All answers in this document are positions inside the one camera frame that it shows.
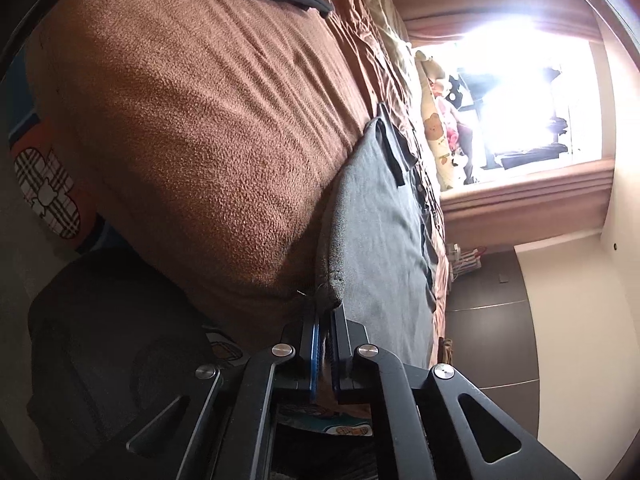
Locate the pinkish brown curtain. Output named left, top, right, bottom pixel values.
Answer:
left=380, top=0, right=606, bottom=43
left=440, top=157, right=617, bottom=248

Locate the bear print pillow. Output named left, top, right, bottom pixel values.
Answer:
left=415, top=50, right=476, bottom=193

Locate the dark hanging laundry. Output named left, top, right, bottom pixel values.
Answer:
left=447, top=62, right=571, bottom=186

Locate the pink floral cloth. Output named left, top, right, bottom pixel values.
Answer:
left=440, top=95, right=462, bottom=156

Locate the cluttered white rack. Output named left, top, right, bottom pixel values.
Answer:
left=447, top=242, right=487, bottom=283

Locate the grey t-shirt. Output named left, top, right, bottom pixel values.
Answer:
left=315, top=102, right=441, bottom=376

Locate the dark brown cabinet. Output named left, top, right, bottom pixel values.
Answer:
left=442, top=247, right=543, bottom=396

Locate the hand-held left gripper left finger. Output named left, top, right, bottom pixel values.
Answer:
left=65, top=305, right=322, bottom=480

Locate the dark mesh cloth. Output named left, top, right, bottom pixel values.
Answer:
left=27, top=250, right=251, bottom=461

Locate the cream plush toy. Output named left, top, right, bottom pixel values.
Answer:
left=417, top=50, right=446, bottom=81

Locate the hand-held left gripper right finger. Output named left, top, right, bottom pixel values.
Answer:
left=331, top=305, right=581, bottom=480

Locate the brown fleece blanket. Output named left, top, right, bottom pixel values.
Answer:
left=25, top=0, right=451, bottom=341

